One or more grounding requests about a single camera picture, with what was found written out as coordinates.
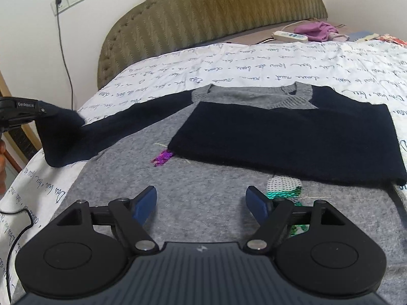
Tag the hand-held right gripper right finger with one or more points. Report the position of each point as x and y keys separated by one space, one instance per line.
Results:
x=257 y=205

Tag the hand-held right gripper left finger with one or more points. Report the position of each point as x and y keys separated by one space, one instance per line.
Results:
x=144 y=206

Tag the navy and grey sock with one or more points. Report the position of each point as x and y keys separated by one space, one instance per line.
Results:
x=203 y=178

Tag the wooden furniture edge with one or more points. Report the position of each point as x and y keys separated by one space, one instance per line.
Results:
x=27 y=141

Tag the white script-printed blanket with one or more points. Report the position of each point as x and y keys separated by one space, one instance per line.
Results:
x=159 y=73

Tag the white power strip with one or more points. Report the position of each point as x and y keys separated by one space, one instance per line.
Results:
x=287 y=36

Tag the purple cloth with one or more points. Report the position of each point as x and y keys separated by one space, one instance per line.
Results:
x=313 y=30

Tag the pale pink-grey cloth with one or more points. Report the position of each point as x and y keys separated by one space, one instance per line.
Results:
x=338 y=36

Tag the blue striped cloth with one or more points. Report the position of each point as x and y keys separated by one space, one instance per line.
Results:
x=362 y=35

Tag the olive green padded headboard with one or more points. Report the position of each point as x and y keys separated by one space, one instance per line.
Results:
x=206 y=9

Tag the red floral cloth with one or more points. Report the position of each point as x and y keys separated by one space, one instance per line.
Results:
x=392 y=39

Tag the white double wall socket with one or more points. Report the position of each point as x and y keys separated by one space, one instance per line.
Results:
x=68 y=0

